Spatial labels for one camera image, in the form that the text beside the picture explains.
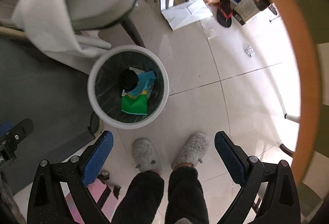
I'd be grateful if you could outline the white round trash bin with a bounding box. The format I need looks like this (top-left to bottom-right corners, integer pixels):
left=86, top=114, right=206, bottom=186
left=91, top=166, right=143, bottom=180
left=88, top=45, right=169, bottom=130

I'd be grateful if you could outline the pink suitcase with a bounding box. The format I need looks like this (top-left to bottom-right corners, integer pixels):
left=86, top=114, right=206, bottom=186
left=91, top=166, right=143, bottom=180
left=65, top=170, right=121, bottom=223

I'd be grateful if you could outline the dark grey sofa seat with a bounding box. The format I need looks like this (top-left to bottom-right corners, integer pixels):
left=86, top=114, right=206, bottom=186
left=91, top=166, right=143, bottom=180
left=1, top=36, right=93, bottom=193

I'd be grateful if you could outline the right black trouser leg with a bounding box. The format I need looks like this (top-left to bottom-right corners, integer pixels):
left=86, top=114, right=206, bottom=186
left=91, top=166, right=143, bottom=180
left=164, top=167, right=209, bottom=223

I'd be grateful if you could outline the right grey fuzzy slipper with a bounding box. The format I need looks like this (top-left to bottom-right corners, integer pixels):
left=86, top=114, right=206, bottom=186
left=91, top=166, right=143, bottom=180
left=171, top=132, right=210, bottom=169

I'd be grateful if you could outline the grey fuzzy slipper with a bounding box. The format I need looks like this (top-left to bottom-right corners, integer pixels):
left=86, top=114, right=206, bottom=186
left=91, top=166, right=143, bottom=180
left=132, top=138, right=162, bottom=172
left=171, top=132, right=210, bottom=169

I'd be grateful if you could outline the left grey fuzzy slipper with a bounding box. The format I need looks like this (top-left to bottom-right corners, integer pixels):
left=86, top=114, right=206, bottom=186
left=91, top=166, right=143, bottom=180
left=132, top=138, right=162, bottom=172

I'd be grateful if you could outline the green snack wrapper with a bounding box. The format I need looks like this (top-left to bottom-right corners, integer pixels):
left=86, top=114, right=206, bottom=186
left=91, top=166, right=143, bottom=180
left=119, top=69, right=156, bottom=115

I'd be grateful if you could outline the white cloth on chair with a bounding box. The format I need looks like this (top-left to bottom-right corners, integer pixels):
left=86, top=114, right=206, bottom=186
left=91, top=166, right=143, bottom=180
left=11, top=0, right=111, bottom=64

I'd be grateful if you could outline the crumpled foil wrapper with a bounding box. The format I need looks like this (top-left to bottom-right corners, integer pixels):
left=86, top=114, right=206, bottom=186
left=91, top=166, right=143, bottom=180
left=245, top=46, right=255, bottom=57

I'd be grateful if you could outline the black red flip-flop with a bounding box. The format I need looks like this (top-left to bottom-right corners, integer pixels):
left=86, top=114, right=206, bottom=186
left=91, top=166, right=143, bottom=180
left=216, top=0, right=233, bottom=28

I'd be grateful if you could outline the blue white box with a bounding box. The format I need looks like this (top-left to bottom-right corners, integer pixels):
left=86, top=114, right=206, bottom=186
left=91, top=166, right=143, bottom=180
left=233, top=0, right=272, bottom=26

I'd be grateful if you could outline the white flat cardboard sheet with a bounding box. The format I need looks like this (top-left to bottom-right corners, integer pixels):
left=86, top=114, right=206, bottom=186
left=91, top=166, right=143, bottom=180
left=162, top=0, right=213, bottom=31

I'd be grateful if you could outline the round orange-rimmed table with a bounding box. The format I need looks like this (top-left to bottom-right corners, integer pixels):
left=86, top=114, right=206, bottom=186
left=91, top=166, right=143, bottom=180
left=273, top=0, right=328, bottom=223

